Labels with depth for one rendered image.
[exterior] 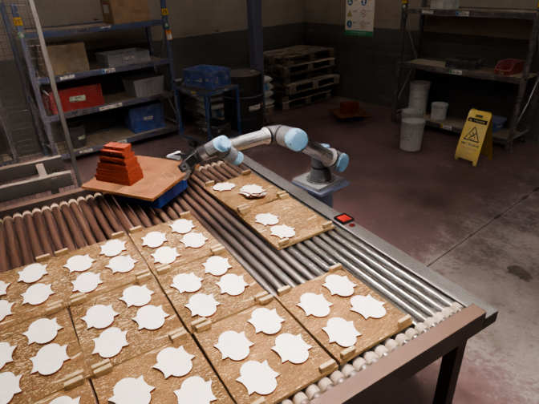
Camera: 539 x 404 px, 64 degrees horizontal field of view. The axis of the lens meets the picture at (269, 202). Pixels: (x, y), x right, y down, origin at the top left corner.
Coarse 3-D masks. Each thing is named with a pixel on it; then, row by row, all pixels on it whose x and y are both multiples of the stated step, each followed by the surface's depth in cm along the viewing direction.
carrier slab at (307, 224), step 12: (264, 204) 244; (276, 204) 244; (288, 204) 243; (300, 204) 243; (240, 216) 234; (252, 216) 233; (288, 216) 231; (300, 216) 231; (312, 216) 231; (252, 228) 225; (264, 228) 221; (300, 228) 220; (312, 228) 220; (276, 240) 211; (300, 240) 212
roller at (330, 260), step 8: (208, 168) 299; (216, 176) 289; (224, 176) 285; (304, 240) 214; (312, 248) 208; (320, 248) 207; (320, 256) 204; (328, 256) 201; (328, 264) 199; (336, 264) 196; (352, 272) 190; (360, 280) 185; (384, 296) 176; (392, 304) 171; (416, 320) 163; (416, 328) 160; (424, 328) 159
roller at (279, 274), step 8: (192, 192) 265; (200, 200) 256; (208, 208) 247; (216, 216) 239; (224, 224) 231; (232, 232) 224; (240, 232) 223; (240, 240) 217; (248, 240) 215; (248, 248) 211; (256, 248) 208; (256, 256) 205; (264, 256) 203; (264, 264) 200; (272, 264) 197; (272, 272) 194; (280, 272) 192; (280, 280) 189; (288, 280) 186; (368, 352) 150; (368, 360) 148; (376, 360) 147
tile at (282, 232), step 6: (270, 228) 219; (276, 228) 219; (282, 228) 219; (288, 228) 219; (294, 228) 219; (270, 234) 215; (276, 234) 214; (282, 234) 214; (288, 234) 214; (294, 234) 214
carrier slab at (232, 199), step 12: (228, 180) 275; (240, 180) 274; (252, 180) 273; (264, 180) 273; (216, 192) 260; (228, 192) 259; (276, 192) 257; (228, 204) 246; (240, 204) 245; (252, 204) 245
